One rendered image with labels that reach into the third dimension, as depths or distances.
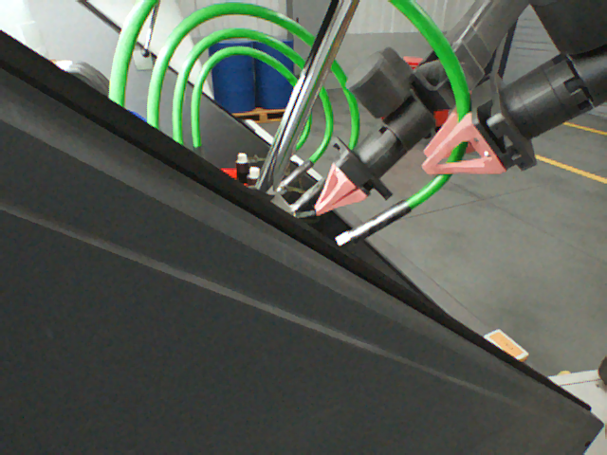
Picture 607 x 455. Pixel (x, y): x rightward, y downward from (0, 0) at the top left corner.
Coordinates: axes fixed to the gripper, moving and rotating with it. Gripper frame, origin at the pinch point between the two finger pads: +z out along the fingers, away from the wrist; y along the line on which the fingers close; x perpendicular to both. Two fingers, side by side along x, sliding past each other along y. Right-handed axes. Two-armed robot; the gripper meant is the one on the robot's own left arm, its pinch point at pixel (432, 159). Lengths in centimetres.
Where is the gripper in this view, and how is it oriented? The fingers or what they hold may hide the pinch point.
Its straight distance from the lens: 44.1
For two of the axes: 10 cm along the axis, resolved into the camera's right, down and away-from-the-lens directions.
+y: -3.0, 6.7, -6.8
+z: -6.6, 3.7, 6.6
